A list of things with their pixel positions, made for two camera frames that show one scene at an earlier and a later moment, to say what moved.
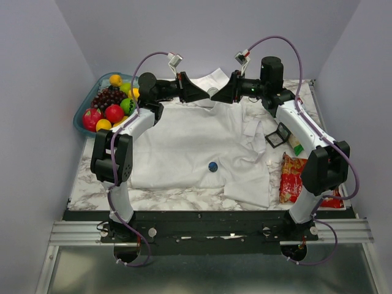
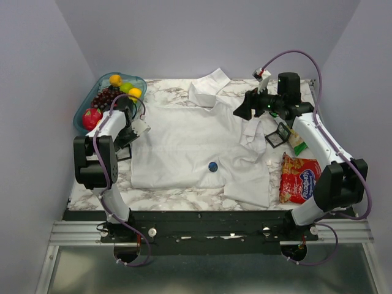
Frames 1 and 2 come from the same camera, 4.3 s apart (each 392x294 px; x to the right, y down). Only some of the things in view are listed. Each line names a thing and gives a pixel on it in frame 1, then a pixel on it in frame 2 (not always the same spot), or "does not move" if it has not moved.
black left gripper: x=187 y=91 to x=119 y=144
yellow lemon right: x=135 y=92 does not move
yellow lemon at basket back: x=115 y=80 does not move
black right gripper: x=232 y=90 to x=252 y=100
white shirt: x=206 y=143 does not move
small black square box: x=279 y=136 does not move
